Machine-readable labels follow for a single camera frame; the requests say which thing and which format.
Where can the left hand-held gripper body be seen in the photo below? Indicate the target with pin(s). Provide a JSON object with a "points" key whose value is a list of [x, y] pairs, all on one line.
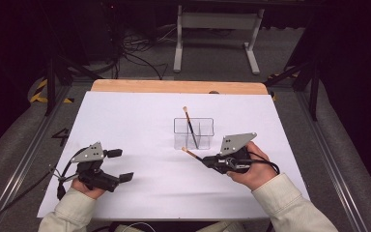
{"points": [[90, 154]]}

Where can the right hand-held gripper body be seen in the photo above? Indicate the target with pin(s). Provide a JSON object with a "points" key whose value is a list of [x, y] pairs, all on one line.
{"points": [[235, 143]]}

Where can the clear plastic divided container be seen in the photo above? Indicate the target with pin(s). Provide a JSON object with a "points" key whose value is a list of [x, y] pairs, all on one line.
{"points": [[206, 129]]}

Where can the person's left hand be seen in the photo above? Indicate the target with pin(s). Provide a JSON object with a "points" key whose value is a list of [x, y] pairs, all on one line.
{"points": [[88, 192]]}

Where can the person's right hand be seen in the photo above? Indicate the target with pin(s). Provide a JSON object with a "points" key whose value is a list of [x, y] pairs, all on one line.
{"points": [[257, 174]]}

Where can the white paper sheet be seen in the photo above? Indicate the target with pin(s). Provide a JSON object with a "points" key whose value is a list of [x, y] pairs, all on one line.
{"points": [[125, 122]]}

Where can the black stand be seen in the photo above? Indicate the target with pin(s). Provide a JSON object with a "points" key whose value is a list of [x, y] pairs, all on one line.
{"points": [[50, 87], [314, 93]]}

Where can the grey metal stand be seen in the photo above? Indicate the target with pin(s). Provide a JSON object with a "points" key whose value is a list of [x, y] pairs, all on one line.
{"points": [[219, 21]]}

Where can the aluminium rail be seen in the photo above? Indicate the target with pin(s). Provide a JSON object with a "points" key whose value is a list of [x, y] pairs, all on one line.
{"points": [[29, 161], [331, 161]]}

